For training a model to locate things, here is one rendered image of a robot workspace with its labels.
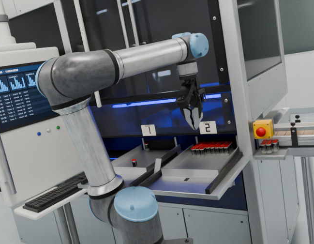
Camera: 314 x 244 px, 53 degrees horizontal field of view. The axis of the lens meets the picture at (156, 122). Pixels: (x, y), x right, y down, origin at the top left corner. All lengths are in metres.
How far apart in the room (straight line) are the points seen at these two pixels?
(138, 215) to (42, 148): 1.02
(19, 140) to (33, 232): 1.28
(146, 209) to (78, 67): 0.41
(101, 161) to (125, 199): 0.14
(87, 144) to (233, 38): 0.79
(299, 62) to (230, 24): 4.65
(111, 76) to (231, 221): 1.10
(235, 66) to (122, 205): 0.81
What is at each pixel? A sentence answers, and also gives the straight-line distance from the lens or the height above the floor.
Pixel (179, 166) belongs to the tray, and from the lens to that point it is 1.47.
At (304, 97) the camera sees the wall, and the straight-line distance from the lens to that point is 6.09.
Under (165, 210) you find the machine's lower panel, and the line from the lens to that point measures 1.83.
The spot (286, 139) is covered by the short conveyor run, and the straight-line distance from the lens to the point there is 1.55.
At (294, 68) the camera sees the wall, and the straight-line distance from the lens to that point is 6.04.
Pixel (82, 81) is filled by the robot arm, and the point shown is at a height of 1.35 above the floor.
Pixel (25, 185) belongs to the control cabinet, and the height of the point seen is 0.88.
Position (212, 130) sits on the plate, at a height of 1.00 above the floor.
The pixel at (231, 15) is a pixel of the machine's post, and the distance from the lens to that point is 1.41.
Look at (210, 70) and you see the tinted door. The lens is 1.47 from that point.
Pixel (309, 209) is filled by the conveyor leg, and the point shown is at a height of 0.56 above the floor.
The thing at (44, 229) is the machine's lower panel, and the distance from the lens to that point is 2.73.
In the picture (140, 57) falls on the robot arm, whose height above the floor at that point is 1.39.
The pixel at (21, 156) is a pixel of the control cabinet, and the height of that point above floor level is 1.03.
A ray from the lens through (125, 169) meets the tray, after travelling 1.51.
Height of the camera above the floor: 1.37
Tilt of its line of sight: 11 degrees down
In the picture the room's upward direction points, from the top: 11 degrees counter-clockwise
